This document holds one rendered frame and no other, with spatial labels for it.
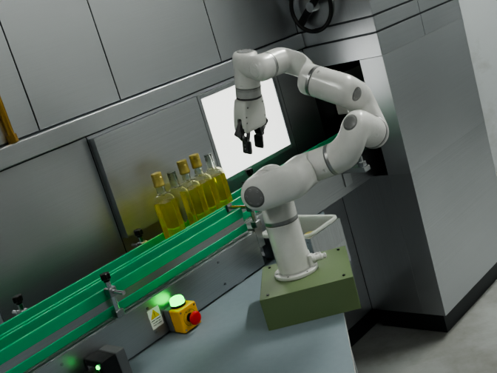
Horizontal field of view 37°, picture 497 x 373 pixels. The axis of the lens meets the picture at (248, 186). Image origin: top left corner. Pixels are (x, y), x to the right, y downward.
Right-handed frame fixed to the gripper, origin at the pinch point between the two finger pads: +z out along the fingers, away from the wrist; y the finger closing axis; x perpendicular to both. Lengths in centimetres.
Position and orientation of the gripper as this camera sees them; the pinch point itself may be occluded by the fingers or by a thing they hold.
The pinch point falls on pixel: (253, 144)
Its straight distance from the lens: 222.0
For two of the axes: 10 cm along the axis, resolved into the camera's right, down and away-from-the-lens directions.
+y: -6.4, 3.7, -6.7
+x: 7.6, 2.1, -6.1
